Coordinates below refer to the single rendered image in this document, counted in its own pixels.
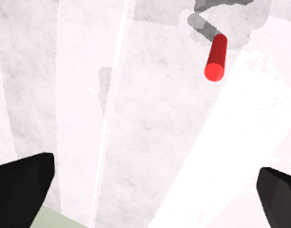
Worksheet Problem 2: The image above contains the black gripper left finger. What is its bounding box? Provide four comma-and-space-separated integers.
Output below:
0, 152, 55, 228

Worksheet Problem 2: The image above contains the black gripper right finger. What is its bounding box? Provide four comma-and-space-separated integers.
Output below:
256, 166, 291, 228

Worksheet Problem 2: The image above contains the red peg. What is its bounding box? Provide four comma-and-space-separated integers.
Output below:
205, 34, 228, 81

